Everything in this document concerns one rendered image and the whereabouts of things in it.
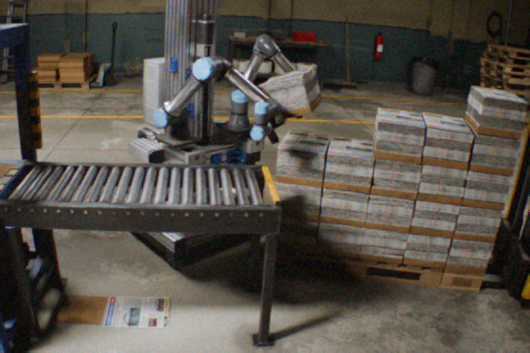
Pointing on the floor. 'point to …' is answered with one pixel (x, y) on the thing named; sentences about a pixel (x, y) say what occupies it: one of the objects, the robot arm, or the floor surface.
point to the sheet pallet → (66, 70)
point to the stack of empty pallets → (503, 65)
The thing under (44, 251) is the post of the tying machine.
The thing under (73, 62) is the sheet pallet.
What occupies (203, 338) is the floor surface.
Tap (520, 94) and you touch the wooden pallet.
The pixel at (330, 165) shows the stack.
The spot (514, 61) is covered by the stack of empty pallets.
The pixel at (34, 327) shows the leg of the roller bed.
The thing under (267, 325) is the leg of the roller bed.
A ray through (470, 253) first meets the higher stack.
